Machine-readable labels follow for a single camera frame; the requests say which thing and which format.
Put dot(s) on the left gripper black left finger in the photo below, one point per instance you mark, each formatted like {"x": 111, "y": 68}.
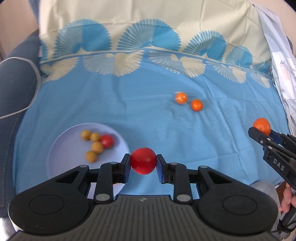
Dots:
{"x": 104, "y": 178}

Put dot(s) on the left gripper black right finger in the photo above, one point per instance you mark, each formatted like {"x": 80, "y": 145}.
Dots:
{"x": 181, "y": 178}

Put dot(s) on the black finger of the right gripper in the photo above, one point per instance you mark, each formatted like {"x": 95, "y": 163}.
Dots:
{"x": 265, "y": 141}
{"x": 287, "y": 141}

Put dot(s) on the small orange kumquat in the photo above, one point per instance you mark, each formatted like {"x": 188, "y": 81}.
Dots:
{"x": 196, "y": 105}
{"x": 262, "y": 125}
{"x": 181, "y": 98}

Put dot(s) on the small tan longan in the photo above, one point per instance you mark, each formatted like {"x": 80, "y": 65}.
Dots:
{"x": 91, "y": 156}
{"x": 97, "y": 147}

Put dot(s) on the red cherry tomato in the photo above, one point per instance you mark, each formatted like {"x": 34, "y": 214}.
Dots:
{"x": 107, "y": 141}
{"x": 143, "y": 161}

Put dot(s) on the large yellow-brown longan fruit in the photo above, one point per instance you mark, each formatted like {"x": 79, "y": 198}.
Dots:
{"x": 95, "y": 137}

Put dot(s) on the small orange kumquat back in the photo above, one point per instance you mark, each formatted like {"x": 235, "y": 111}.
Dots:
{"x": 181, "y": 98}

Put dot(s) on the person's right hand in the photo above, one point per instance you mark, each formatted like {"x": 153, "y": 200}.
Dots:
{"x": 288, "y": 199}

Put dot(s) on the red cherry tomato on plate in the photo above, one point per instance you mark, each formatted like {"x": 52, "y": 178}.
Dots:
{"x": 107, "y": 141}

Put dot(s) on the grey fluffy cushion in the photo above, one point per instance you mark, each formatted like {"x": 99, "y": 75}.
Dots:
{"x": 268, "y": 189}

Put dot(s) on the white floral bedding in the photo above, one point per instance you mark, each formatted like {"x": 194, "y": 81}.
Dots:
{"x": 283, "y": 61}

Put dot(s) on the blue patterned bed sheet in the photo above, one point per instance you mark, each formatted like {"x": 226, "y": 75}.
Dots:
{"x": 120, "y": 63}

